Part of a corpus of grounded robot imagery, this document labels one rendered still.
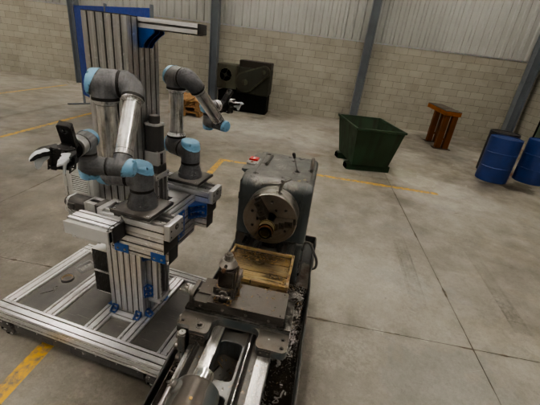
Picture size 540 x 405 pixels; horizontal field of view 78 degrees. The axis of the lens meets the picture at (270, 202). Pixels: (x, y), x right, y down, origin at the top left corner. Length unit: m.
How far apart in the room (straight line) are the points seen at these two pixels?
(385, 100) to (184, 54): 6.86
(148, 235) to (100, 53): 0.91
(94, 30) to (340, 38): 10.24
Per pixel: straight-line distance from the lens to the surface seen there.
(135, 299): 2.47
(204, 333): 1.47
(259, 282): 1.73
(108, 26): 1.89
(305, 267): 2.52
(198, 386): 1.03
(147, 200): 1.77
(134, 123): 1.55
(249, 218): 1.94
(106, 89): 1.66
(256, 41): 11.95
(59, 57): 14.99
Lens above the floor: 1.98
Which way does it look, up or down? 25 degrees down
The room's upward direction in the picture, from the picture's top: 7 degrees clockwise
